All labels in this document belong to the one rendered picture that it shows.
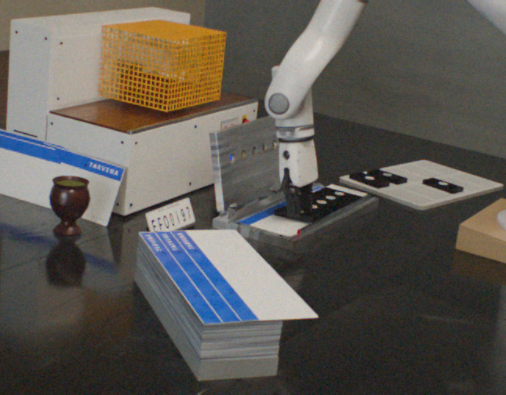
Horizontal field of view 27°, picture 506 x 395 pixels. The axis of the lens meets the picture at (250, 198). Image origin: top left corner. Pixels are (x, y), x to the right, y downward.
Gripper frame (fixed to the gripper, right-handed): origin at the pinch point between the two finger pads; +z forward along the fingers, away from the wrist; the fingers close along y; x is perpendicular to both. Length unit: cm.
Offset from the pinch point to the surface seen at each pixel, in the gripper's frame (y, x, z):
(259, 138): 5.0, 12.1, -14.5
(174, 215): -24.6, 17.0, -2.5
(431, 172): 69, -5, 5
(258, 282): -57, -22, 0
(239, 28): 232, 150, -31
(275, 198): 9.2, 11.2, 0.6
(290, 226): -6.7, -1.0, 3.1
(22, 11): 108, 174, -47
